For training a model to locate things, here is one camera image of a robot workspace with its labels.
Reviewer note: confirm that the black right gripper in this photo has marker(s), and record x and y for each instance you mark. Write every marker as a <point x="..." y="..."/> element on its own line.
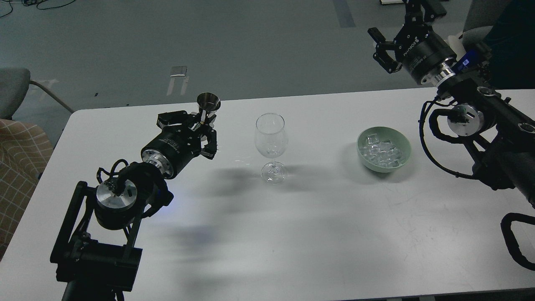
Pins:
<point x="419" y="49"/>

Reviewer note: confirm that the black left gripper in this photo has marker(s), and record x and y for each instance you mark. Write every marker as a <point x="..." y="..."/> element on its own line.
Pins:
<point x="175" y="146"/>

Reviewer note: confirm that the steel cocktail jigger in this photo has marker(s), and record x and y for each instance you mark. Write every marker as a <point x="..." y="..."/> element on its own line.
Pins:
<point x="208" y="104"/>

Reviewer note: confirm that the clear ice cubes pile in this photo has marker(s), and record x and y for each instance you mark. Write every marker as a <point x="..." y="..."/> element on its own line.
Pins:
<point x="381" y="152"/>

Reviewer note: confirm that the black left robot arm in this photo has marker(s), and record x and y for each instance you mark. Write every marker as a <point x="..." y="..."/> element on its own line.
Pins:
<point x="95" y="249"/>

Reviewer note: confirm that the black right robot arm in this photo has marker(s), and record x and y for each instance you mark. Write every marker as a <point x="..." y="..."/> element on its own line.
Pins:
<point x="467" y="109"/>

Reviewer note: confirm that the clear wine glass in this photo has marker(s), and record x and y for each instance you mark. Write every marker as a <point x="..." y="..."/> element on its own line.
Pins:
<point x="271" y="141"/>

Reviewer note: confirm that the blue floor tape strip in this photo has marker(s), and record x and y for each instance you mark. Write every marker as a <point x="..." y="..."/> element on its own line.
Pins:
<point x="343" y="14"/>

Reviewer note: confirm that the seated person in green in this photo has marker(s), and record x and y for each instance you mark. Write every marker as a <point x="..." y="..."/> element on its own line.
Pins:
<point x="512" y="42"/>

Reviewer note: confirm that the green bowl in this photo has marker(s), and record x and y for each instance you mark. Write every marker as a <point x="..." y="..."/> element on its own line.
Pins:
<point x="385" y="133"/>

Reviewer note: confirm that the grey chair with plaid cushion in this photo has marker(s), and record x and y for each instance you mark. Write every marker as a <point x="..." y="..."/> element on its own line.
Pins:
<point x="24" y="151"/>

